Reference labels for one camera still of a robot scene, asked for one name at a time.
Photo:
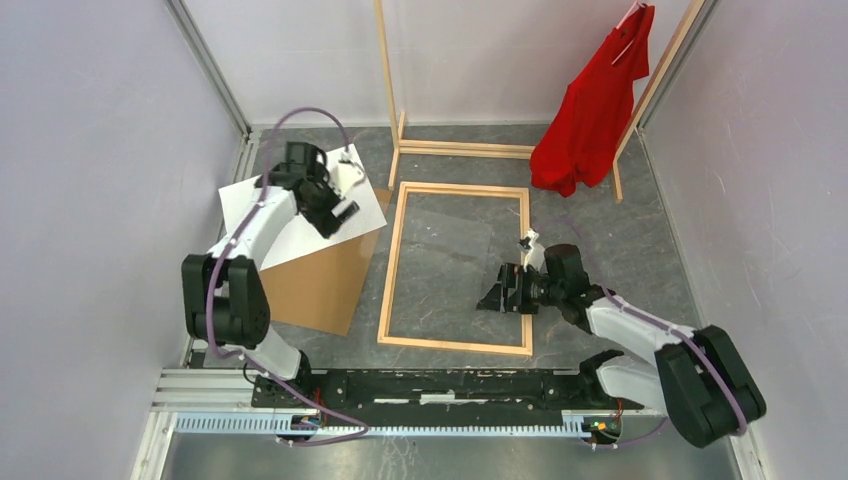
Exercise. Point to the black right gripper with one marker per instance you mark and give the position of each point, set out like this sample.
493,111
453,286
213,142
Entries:
510,276

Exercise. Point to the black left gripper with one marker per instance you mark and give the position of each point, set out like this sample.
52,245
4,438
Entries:
325,223

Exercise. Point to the printed photo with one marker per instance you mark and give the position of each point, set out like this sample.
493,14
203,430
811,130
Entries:
279,233

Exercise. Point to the clear acrylic frame pane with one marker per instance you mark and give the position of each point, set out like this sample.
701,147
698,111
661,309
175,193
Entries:
442,263

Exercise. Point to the brown backing board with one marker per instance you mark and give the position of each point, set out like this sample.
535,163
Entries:
321,290

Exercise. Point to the light wooden picture frame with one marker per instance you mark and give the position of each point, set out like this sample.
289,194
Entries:
404,189

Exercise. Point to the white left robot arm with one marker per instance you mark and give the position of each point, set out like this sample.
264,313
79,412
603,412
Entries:
224,300

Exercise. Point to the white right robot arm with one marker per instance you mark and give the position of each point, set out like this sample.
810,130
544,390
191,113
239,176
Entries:
696,378

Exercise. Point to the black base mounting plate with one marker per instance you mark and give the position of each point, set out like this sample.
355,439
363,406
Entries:
442,397

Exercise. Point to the red t-shirt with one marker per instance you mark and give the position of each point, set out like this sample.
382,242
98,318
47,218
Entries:
580,144

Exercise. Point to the pink clothes hanger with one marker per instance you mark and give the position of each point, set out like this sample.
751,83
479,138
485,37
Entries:
627,39

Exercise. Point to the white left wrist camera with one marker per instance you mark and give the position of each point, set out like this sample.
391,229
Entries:
346,172

